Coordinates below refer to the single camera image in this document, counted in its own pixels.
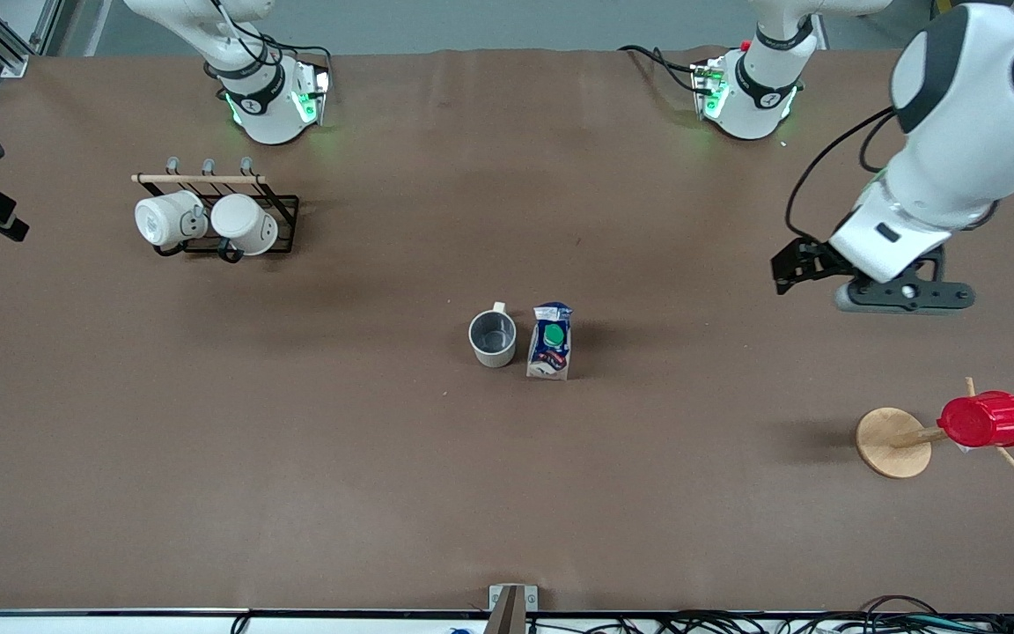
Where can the metal bracket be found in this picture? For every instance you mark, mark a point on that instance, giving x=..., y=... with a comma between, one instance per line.
x=510, y=608

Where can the white mug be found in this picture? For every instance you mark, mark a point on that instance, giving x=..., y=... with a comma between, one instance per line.
x=243, y=224
x=164, y=220

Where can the blue white milk carton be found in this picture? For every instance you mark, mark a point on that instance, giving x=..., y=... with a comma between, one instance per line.
x=551, y=348

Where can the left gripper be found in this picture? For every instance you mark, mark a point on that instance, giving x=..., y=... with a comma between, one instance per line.
x=808, y=260

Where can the red plastic cup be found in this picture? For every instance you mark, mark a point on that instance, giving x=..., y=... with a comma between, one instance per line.
x=987, y=421

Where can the aluminium frame profile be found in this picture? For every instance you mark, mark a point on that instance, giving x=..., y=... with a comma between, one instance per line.
x=5, y=48

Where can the grey ceramic mug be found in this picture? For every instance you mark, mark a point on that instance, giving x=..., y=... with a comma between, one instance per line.
x=494, y=352

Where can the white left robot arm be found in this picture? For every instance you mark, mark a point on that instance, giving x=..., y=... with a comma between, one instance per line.
x=973, y=132

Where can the wooden mug tree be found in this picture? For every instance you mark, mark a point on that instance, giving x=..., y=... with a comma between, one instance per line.
x=890, y=445

